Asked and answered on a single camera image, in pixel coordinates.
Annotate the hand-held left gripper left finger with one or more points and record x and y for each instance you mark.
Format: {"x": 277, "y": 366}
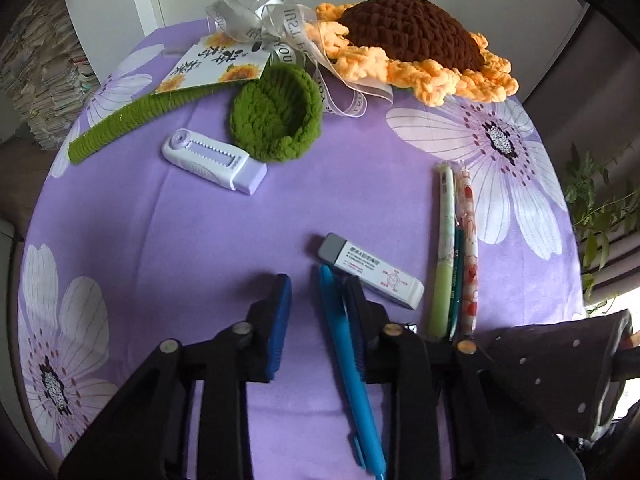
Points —
{"x": 280, "y": 325}

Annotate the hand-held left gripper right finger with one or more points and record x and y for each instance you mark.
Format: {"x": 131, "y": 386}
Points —
{"x": 357, "y": 320}

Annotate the blue pen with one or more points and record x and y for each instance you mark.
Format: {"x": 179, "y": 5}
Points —
{"x": 350, "y": 385}

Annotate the light green pen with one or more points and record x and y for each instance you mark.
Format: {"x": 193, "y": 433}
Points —
{"x": 442, "y": 270}

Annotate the dark green pencil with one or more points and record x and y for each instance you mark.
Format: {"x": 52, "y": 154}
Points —
{"x": 456, "y": 280}

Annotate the pink patterned pen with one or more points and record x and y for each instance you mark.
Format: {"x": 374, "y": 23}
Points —
{"x": 470, "y": 270}

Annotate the grey white dotted pen holder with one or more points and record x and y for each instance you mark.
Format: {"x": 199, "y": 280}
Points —
{"x": 550, "y": 380}

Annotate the white eraser with grey end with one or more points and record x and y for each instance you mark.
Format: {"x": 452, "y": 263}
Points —
{"x": 380, "y": 277}

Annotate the purple floral tablecloth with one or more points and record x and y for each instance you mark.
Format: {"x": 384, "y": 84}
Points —
{"x": 200, "y": 240}

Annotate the white correction tape dispenser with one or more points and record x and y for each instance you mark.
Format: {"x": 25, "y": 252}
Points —
{"x": 210, "y": 160}

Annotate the green crochet leaf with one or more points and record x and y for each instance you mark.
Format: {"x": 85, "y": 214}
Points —
{"x": 275, "y": 115}

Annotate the green crochet stem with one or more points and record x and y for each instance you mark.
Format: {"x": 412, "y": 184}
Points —
{"x": 125, "y": 120}

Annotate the green potted plant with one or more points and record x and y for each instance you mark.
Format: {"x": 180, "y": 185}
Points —
{"x": 590, "y": 210}

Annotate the sunflower greeting card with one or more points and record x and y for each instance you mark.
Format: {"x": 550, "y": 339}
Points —
{"x": 200, "y": 65}

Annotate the crochet sunflower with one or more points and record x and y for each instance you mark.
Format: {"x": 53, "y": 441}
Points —
{"x": 410, "y": 30}

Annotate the silver ribbon bow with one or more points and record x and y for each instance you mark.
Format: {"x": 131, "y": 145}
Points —
{"x": 285, "y": 20}

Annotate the stack of papers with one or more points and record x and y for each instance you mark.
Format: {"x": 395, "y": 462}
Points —
{"x": 40, "y": 70}

